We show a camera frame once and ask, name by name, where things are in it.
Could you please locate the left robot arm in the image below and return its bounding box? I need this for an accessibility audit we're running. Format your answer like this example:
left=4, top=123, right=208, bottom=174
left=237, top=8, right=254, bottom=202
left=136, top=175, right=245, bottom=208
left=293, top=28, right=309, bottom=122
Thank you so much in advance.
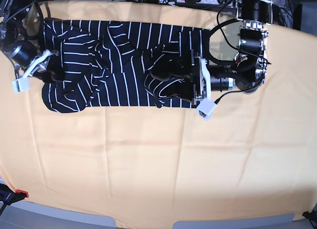
left=144, top=0, right=272, bottom=106

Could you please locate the navy white striped T-shirt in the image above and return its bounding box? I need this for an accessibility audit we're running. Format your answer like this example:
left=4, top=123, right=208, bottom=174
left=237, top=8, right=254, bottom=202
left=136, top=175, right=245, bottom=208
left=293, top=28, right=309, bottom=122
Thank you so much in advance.
left=42, top=20, right=209, bottom=113

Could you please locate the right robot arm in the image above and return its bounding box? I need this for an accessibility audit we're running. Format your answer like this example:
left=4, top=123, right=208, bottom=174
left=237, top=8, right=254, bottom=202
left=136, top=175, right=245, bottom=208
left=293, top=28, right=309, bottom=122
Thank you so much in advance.
left=0, top=0, right=65, bottom=83

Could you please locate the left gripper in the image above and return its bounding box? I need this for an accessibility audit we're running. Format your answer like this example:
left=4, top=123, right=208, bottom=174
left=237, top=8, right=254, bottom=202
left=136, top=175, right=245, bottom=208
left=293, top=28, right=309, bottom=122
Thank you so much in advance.
left=150, top=49, right=235, bottom=106

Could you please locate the red black clamp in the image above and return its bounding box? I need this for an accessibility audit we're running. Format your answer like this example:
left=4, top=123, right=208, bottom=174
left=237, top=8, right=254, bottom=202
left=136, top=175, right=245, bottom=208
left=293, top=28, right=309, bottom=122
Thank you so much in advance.
left=0, top=183, right=29, bottom=205

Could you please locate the black clamp right corner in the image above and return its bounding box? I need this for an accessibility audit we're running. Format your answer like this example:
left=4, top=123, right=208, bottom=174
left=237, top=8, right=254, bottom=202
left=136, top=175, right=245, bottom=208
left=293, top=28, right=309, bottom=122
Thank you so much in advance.
left=302, top=210, right=317, bottom=229

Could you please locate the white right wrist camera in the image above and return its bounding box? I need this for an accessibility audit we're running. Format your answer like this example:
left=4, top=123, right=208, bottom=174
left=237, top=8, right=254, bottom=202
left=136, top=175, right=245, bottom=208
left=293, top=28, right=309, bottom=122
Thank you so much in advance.
left=12, top=78, right=30, bottom=93

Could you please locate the yellow tablecloth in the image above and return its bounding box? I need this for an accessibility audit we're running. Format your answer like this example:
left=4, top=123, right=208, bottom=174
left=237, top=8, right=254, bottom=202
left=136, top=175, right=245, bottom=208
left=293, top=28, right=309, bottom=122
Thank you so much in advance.
left=0, top=0, right=317, bottom=227

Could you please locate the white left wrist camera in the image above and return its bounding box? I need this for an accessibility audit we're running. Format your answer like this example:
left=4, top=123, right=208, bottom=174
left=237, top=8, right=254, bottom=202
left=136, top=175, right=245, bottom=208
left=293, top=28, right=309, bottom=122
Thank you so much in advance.
left=196, top=99, right=217, bottom=120

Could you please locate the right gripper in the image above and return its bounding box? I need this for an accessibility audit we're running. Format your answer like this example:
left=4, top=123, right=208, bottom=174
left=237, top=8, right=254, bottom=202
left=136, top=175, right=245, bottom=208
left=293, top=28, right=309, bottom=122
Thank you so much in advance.
left=7, top=44, right=65, bottom=83

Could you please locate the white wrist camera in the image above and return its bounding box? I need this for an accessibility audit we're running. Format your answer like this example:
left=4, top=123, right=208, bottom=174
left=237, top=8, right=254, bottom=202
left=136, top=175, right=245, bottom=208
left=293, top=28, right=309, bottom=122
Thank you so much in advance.
left=196, top=99, right=217, bottom=120
left=12, top=78, right=30, bottom=93

